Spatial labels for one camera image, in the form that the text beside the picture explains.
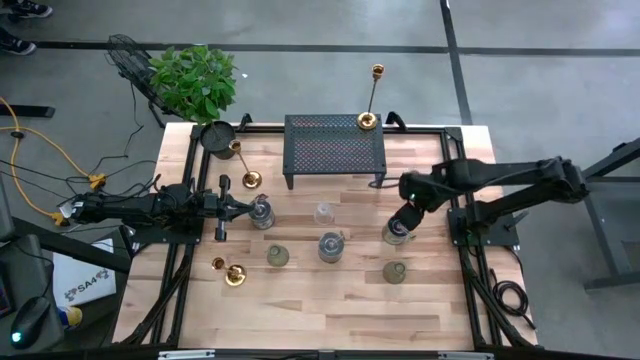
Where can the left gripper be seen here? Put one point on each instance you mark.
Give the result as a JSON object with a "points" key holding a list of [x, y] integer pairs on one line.
{"points": [[223, 210]]}

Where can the black floor bar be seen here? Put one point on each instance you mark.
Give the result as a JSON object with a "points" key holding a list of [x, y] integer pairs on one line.
{"points": [[27, 111]]}

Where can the tall brass candlestick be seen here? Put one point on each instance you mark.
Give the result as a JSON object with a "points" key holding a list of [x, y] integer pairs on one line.
{"points": [[251, 179], [367, 120]]}

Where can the short brass candlestick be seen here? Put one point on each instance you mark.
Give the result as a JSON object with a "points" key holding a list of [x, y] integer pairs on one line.
{"points": [[235, 275]]}

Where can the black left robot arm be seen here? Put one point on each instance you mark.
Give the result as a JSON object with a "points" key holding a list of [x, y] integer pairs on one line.
{"points": [[150, 205]]}

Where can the silver ribbed candle jar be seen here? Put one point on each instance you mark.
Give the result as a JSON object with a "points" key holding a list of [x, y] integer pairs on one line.
{"points": [[392, 237], [331, 247], [262, 217]]}

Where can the white printed paper sheet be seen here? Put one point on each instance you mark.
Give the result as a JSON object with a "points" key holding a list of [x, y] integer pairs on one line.
{"points": [[82, 275]]}

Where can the black perforated metal shelf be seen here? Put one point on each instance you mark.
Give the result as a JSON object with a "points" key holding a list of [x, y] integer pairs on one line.
{"points": [[332, 147]]}

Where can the black desk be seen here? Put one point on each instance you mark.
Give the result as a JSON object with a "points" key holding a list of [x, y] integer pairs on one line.
{"points": [[30, 265]]}

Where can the silver aluminium extrusion bar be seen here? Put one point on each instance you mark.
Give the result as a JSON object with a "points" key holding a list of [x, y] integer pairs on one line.
{"points": [[186, 354], [462, 355]]}

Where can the black clamp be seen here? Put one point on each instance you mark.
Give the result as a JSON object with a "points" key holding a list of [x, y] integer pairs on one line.
{"points": [[245, 121], [396, 120]]}

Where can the green leafy potted plant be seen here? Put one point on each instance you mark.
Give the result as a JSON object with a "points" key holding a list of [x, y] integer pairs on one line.
{"points": [[192, 82]]}

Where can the black floor fan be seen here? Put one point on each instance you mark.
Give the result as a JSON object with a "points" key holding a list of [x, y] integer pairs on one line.
{"points": [[131, 62]]}

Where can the black aluminium rig frame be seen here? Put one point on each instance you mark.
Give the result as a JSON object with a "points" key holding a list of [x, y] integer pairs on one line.
{"points": [[446, 155]]}

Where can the person's shoe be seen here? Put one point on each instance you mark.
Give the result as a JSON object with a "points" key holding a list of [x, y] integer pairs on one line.
{"points": [[15, 45], [30, 9]]}

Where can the black metal table frame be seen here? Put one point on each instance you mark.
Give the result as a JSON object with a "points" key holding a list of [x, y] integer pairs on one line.
{"points": [[607, 220]]}

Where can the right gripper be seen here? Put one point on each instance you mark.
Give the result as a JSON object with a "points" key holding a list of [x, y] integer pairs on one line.
{"points": [[407, 215]]}

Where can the grey power adapter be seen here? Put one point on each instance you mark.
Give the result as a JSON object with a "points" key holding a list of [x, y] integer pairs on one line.
{"points": [[65, 210]]}

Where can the black computer mouse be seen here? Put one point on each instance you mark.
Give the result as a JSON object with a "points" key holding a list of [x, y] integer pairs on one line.
{"points": [[29, 320]]}

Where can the green ribbed glass candle holder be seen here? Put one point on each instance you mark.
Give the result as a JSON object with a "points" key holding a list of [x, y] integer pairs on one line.
{"points": [[394, 272], [277, 255]]}

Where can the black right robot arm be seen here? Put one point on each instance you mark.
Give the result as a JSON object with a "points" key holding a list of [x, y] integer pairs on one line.
{"points": [[500, 172]]}

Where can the black plant pot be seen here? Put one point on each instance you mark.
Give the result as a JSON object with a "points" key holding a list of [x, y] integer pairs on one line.
{"points": [[218, 140]]}

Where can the yellow and blue bottle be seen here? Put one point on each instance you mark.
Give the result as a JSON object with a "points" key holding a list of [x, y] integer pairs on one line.
{"points": [[71, 316]]}

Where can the clear ribbed glass candle holder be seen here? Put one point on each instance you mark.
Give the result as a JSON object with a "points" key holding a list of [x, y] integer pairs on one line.
{"points": [[324, 214]]}

